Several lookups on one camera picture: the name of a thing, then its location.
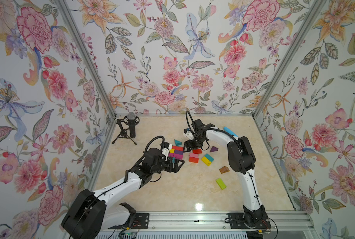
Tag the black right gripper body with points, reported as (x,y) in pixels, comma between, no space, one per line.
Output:
(194,144)

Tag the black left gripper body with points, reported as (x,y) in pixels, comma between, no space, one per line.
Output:
(163,165)

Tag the red rectangular block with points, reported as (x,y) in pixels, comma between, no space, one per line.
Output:
(177,148)
(193,160)
(197,151)

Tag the purple triangle block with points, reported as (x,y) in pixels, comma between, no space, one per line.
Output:
(214,149)

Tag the pink rectangular block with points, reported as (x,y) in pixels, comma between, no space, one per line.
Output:
(193,155)

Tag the purple rectangular block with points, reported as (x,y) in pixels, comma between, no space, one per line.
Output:
(178,152)

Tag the teal small block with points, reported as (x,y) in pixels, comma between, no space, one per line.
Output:
(210,158)

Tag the green rectangular block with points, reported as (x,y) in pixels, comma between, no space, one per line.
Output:
(221,183)

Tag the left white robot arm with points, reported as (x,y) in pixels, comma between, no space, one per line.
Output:
(92,212)

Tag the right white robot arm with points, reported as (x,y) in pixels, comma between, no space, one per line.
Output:
(241,160)

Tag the blue toy microphone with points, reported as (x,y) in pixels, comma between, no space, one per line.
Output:
(230,132)

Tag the brown small block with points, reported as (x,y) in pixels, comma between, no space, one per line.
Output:
(224,169)

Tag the black tripod mic stand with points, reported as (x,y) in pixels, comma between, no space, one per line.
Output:
(124,129)

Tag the black rhinestone microphone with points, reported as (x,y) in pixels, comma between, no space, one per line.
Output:
(131,121)

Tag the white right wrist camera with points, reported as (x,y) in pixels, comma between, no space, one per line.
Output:
(188,133)

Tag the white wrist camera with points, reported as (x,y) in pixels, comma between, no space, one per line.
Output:
(166,147)
(188,133)

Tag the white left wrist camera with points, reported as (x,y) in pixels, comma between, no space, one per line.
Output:
(166,147)

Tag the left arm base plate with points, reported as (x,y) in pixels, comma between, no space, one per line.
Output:
(139,221)

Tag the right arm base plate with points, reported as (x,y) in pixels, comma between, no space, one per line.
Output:
(246,221)

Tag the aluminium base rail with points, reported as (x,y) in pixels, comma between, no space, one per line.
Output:
(211,225)

